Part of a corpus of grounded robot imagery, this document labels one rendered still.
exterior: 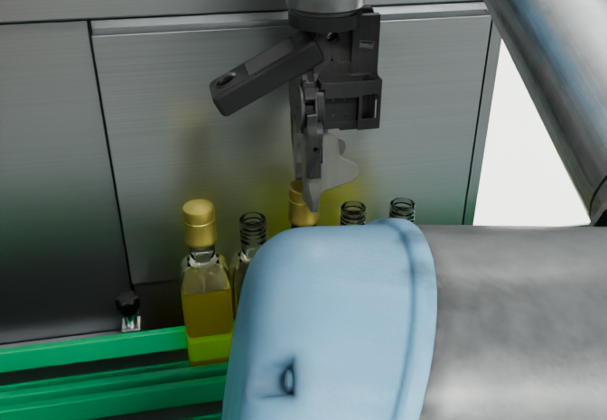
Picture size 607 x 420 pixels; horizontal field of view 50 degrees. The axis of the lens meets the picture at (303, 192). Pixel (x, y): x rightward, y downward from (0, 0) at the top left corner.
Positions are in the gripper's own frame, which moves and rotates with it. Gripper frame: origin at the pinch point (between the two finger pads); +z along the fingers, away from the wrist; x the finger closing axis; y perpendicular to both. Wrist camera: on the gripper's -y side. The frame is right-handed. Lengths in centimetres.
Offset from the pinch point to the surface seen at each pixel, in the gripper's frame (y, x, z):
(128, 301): -21.0, 4.6, 15.7
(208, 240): -10.9, -1.5, 4.0
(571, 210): 42.9, 11.7, 14.5
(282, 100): -0.3, 11.8, -6.2
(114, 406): -23.1, -6.3, 21.8
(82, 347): -27.2, 3.2, 20.8
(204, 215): -11.0, -1.6, 0.7
